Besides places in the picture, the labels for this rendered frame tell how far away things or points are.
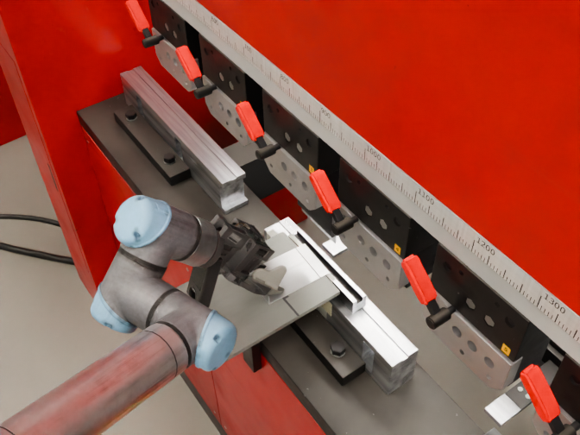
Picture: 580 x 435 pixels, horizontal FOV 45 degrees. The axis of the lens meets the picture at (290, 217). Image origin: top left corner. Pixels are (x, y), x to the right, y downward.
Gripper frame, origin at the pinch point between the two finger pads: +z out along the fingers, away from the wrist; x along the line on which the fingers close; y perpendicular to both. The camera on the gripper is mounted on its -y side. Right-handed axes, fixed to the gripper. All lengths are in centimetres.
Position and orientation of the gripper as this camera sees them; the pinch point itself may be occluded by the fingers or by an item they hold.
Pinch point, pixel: (267, 280)
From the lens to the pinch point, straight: 127.3
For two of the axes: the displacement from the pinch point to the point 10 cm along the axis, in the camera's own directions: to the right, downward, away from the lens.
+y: 6.4, -7.4, -1.9
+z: 5.6, 2.7, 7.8
